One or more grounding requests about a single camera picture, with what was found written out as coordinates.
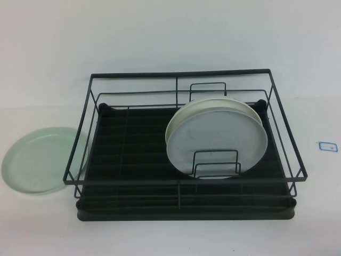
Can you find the pale green round plate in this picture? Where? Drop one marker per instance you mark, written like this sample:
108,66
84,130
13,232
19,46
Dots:
40,160

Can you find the light grey round plate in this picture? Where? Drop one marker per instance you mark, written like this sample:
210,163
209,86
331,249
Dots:
213,138

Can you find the cream round plate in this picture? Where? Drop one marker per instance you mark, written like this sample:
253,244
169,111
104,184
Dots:
213,103

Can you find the black plastic drip tray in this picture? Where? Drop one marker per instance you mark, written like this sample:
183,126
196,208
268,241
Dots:
160,215

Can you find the blue outlined white label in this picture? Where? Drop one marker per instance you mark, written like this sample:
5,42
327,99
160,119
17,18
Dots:
327,146

